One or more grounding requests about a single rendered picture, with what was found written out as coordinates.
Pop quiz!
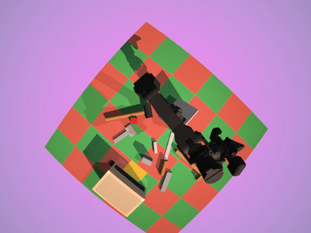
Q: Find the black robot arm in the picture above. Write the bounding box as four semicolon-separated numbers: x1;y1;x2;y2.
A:
134;73;225;184

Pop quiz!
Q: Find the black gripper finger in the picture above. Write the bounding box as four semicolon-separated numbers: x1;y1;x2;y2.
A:
225;137;243;148
231;145;244;156

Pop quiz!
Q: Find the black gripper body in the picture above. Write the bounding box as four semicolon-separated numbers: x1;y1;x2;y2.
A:
208;128;246;176

